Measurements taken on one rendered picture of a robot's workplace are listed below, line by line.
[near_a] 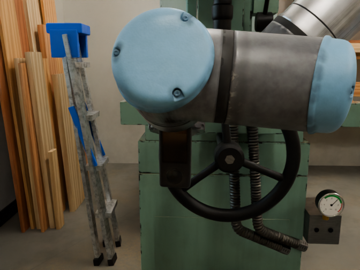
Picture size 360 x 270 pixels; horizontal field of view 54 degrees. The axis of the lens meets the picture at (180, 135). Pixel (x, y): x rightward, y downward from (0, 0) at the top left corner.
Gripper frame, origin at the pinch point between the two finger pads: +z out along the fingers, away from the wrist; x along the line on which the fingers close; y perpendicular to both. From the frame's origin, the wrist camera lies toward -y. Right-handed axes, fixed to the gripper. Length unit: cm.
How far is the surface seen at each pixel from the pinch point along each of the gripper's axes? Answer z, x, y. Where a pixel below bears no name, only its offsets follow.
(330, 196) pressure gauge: 22.6, -35.4, -11.5
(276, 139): 24.3, -23.2, 2.3
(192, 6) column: 44, -1, 49
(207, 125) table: 13.6, -5.5, 4.0
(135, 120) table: 22.8, 12.6, 6.5
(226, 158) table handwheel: 5.3, -9.1, -4.0
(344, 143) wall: 274, -141, 30
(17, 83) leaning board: 118, 97, 43
